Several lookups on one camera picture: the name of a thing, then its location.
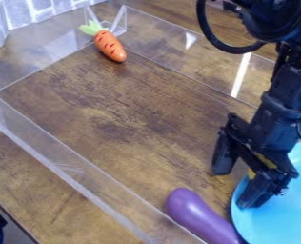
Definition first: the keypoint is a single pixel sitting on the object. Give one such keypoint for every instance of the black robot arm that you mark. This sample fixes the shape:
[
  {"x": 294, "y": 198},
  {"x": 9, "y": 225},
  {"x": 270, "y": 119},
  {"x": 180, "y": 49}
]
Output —
[{"x": 273, "y": 21}]

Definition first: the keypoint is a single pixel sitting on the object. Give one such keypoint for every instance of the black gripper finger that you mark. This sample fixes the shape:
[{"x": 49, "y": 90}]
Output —
[
  {"x": 225, "y": 155},
  {"x": 261, "y": 188}
]

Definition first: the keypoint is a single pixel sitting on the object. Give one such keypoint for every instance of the clear acrylic enclosure wall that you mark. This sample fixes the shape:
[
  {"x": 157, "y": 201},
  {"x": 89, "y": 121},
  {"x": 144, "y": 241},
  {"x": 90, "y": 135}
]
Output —
[{"x": 102, "y": 136}]

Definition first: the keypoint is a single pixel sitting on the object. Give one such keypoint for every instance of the yellow toy lemon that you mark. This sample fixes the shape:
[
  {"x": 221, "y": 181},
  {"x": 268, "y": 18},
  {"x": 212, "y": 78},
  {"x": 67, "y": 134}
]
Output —
[{"x": 266, "y": 162}]

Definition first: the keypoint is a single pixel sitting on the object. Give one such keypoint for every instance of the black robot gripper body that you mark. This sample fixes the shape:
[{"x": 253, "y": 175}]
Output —
[{"x": 270, "y": 135}]

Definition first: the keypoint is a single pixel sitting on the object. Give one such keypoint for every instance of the orange toy carrot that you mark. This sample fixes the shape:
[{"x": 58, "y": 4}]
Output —
[{"x": 106, "y": 41}]

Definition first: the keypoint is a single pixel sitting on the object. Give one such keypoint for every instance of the purple toy eggplant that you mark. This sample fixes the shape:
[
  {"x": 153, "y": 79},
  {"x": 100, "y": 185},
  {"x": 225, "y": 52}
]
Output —
[{"x": 193, "y": 214}]

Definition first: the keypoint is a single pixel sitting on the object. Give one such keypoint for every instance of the blue round plate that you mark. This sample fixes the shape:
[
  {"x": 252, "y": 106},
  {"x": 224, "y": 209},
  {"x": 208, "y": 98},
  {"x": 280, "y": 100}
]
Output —
[{"x": 273, "y": 223}]

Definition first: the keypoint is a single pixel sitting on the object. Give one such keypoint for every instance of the white grid curtain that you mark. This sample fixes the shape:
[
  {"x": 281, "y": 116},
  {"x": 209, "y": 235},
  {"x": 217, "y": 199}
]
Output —
[{"x": 19, "y": 13}]

